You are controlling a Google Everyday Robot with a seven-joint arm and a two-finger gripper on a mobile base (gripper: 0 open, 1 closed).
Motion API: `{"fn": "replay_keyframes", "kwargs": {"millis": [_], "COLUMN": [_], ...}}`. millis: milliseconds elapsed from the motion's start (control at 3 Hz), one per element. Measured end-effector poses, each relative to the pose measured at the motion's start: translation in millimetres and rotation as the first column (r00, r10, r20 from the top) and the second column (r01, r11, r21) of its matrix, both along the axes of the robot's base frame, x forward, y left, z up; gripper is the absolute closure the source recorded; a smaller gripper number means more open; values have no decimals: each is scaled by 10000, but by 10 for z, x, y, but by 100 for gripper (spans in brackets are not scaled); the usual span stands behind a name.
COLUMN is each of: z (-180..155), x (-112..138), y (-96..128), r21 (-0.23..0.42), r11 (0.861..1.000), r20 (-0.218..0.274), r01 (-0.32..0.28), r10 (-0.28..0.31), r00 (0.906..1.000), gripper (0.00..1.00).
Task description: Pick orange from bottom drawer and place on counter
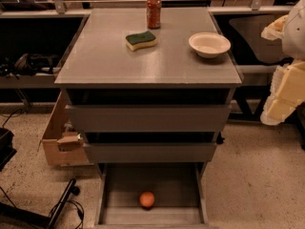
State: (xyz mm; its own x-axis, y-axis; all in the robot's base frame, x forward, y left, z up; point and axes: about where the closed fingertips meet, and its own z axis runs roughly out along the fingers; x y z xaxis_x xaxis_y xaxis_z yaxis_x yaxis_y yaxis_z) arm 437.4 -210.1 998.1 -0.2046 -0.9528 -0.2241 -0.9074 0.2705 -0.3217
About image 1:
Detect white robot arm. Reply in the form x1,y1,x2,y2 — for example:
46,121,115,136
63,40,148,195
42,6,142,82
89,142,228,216
260,0,305,126

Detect cardboard box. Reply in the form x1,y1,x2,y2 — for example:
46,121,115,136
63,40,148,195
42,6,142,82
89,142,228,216
41,94,90,166

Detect white bowl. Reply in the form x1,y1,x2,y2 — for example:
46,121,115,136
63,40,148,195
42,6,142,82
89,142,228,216
189,32,231,59

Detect orange fruit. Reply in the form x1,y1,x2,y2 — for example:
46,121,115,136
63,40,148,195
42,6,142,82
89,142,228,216
139,191,155,208

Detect grey drawer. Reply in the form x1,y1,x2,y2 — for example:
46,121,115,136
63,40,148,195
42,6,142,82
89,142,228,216
84,132,216,163
95,163,218,229
64,89,233,134

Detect black stand with cables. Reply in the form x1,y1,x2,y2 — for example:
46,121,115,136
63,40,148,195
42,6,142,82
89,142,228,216
0,177,85,229

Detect green yellow sponge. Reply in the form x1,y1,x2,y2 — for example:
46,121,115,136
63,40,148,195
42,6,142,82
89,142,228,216
125,31,156,52

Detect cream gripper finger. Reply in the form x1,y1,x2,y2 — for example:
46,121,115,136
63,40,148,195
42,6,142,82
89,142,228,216
261,15,288,40
260,60,305,126

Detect grey drawer cabinet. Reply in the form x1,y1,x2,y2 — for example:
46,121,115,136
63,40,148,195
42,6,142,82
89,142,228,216
53,6,244,229

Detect black headphones on shelf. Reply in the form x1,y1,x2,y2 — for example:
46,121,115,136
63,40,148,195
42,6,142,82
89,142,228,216
0,53,60,76

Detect red soda can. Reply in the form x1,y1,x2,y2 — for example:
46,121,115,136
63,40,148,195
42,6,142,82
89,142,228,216
146,0,162,29

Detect grey bottom drawer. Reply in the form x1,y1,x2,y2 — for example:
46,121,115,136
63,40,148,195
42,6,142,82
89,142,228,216
95,163,218,229

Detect black box at left edge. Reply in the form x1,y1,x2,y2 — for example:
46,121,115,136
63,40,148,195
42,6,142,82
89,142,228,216
0,128,16,171

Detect grey middle drawer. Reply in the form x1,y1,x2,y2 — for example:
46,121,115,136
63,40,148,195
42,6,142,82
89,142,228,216
84,132,216,163

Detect grey top drawer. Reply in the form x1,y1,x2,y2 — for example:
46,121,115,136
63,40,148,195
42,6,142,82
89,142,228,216
64,89,233,134

